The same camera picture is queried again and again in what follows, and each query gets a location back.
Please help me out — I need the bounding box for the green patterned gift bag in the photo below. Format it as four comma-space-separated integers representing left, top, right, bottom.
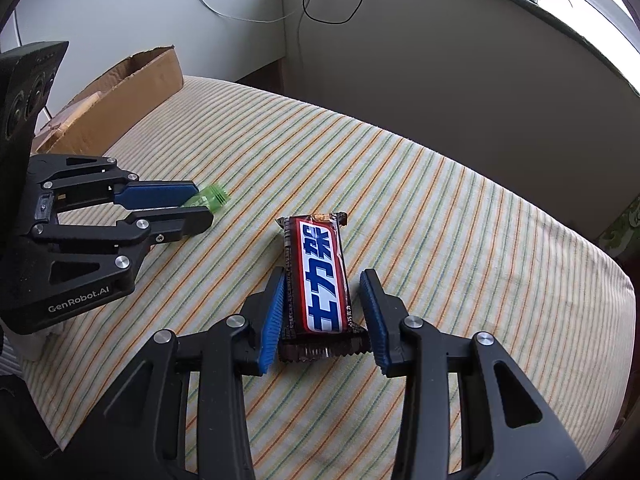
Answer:
598, 200, 639, 260

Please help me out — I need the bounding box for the black camera box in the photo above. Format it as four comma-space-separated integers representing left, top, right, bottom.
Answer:
1, 41, 68, 176

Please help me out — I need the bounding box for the brown cardboard box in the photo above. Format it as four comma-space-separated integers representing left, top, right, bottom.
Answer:
44, 46, 183, 156

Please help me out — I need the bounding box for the bagged sliced bread loaf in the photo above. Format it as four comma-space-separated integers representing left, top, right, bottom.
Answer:
32, 91, 102, 155

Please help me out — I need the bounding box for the small Snickers bar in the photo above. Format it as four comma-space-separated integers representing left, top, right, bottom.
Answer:
277, 211, 370, 363

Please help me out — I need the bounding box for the striped tablecloth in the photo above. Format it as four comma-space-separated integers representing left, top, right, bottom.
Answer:
23, 77, 636, 462

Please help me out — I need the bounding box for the white cabinet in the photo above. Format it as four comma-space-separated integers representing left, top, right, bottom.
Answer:
1, 0, 285, 112

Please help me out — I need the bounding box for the pale green candy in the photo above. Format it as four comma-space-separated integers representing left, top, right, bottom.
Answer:
183, 183, 229, 214

